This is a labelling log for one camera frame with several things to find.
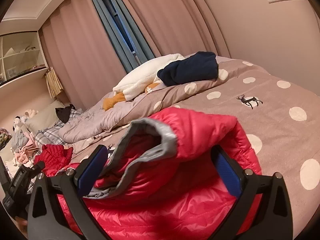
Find pink hooded down jacket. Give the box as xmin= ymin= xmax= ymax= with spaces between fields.
xmin=84 ymin=107 xmax=261 ymax=239

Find pile of pink clothes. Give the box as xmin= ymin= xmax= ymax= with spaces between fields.
xmin=11 ymin=129 xmax=40 ymax=167

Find folded red down jacket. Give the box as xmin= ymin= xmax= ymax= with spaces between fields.
xmin=34 ymin=144 xmax=73 ymax=177

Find green patterned bundle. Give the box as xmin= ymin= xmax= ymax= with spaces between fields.
xmin=0 ymin=128 xmax=12 ymax=150

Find plush toys on headboard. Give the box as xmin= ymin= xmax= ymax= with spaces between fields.
xmin=12 ymin=109 xmax=39 ymax=132

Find plaid pillow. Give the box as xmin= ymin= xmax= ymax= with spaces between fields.
xmin=4 ymin=108 xmax=85 ymax=196

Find beige pillow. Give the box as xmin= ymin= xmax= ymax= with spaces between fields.
xmin=24 ymin=100 xmax=65 ymax=135

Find small black garment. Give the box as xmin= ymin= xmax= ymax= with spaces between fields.
xmin=55 ymin=104 xmax=76 ymax=124

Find brown polka dot duvet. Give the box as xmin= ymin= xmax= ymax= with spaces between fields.
xmin=69 ymin=56 xmax=320 ymax=238

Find grey crumpled quilt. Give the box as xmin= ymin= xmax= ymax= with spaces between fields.
xmin=57 ymin=89 xmax=156 ymax=144

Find beige pleated lamp shade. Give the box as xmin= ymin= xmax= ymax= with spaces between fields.
xmin=45 ymin=68 xmax=63 ymax=99

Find white goose plush toy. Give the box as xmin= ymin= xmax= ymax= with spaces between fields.
xmin=103 ymin=53 xmax=185 ymax=111

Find pink curtains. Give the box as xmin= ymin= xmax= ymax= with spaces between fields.
xmin=40 ymin=0 xmax=229 ymax=109

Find dark navy folded garment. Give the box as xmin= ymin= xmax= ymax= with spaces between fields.
xmin=157 ymin=51 xmax=219 ymax=86

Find blue grey sheer curtain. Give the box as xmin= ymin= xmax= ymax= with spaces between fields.
xmin=92 ymin=0 xmax=155 ymax=73

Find white wall shelf unit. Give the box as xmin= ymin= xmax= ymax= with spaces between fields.
xmin=1 ymin=31 xmax=49 ymax=87

